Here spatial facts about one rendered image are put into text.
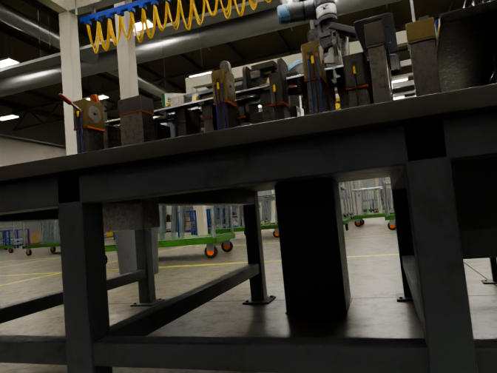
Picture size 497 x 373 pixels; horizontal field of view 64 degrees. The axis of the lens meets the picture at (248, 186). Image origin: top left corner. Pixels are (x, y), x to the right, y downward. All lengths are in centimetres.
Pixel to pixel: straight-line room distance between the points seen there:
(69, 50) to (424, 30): 482
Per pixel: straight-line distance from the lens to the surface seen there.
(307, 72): 135
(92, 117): 185
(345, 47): 178
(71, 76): 559
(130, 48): 1010
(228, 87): 150
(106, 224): 139
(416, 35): 142
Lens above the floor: 51
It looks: 4 degrees up
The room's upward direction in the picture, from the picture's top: 5 degrees counter-clockwise
